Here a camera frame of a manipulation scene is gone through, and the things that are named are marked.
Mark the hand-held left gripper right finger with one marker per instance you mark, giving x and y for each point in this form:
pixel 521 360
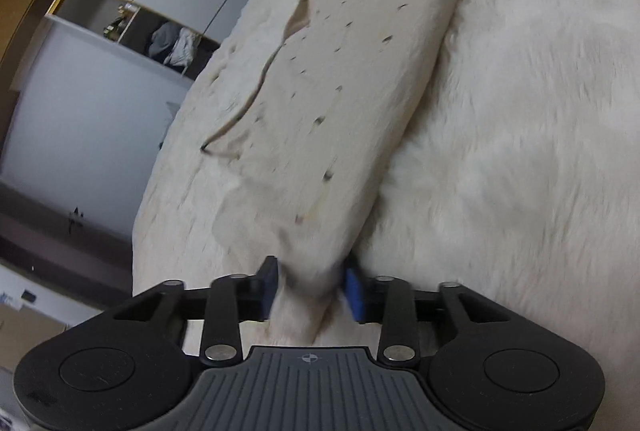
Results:
pixel 355 293

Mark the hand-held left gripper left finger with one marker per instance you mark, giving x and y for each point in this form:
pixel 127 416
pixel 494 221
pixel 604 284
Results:
pixel 269 291

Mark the beige speckled knit cardigan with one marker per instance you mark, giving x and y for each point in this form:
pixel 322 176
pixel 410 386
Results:
pixel 350 86

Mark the white crumpled clothes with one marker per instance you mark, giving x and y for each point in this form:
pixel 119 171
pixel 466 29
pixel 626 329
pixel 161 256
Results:
pixel 182 47

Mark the grey folded clothes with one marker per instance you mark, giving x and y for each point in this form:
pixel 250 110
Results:
pixel 161 42

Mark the dark door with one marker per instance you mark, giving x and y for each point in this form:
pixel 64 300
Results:
pixel 45 236

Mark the cream fluffy blanket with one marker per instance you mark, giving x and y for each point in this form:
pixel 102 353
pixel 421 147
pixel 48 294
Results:
pixel 525 136

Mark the small black device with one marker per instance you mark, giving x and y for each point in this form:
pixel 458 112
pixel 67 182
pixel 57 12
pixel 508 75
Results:
pixel 29 297

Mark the cardboard box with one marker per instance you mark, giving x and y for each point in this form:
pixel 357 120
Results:
pixel 30 331

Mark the small shelf ornaments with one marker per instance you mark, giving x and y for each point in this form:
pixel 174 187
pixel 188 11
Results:
pixel 119 23

